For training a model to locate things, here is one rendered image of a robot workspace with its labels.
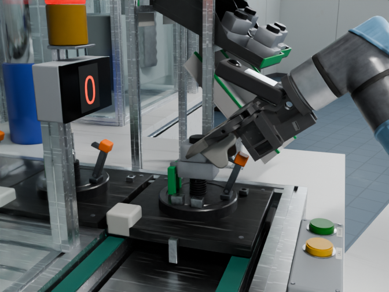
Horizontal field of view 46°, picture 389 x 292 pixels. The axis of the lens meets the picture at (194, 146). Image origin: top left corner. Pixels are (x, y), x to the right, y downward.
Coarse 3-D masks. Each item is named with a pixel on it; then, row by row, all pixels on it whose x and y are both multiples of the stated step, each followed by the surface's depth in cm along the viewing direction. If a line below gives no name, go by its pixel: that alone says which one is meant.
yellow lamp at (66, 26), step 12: (48, 12) 57; (60, 12) 56; (72, 12) 56; (84, 12) 58; (48, 24) 57; (60, 24) 56; (72, 24) 57; (84, 24) 58; (48, 36) 58; (60, 36) 57; (72, 36) 57; (84, 36) 58
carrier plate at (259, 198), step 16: (160, 176) 95; (144, 192) 87; (256, 192) 87; (272, 192) 87; (144, 208) 80; (240, 208) 80; (256, 208) 80; (144, 224) 74; (160, 224) 74; (176, 224) 74; (192, 224) 74; (208, 224) 74; (224, 224) 74; (240, 224) 74; (256, 224) 74; (160, 240) 72; (192, 240) 70; (208, 240) 69; (224, 240) 69; (240, 240) 69; (256, 240) 72
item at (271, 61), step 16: (160, 0) 98; (176, 0) 96; (192, 0) 95; (224, 0) 105; (176, 16) 97; (192, 16) 96; (224, 32) 93; (224, 48) 94; (240, 48) 93; (256, 64) 92; (272, 64) 98
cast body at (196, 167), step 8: (192, 136) 78; (200, 136) 78; (184, 144) 77; (192, 144) 77; (184, 152) 77; (184, 160) 78; (192, 160) 77; (200, 160) 77; (208, 160) 78; (176, 168) 80; (184, 168) 78; (192, 168) 78; (200, 168) 77; (208, 168) 77; (216, 168) 79; (184, 176) 78; (192, 176) 78; (200, 176) 78; (208, 176) 77
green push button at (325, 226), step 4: (312, 220) 75; (316, 220) 75; (320, 220) 75; (324, 220) 75; (328, 220) 75; (312, 224) 73; (316, 224) 73; (320, 224) 73; (324, 224) 73; (328, 224) 73; (332, 224) 73; (312, 228) 73; (316, 228) 73; (320, 228) 72; (324, 228) 72; (328, 228) 72; (332, 228) 73; (316, 232) 73; (320, 232) 72; (324, 232) 72; (328, 232) 72; (332, 232) 73
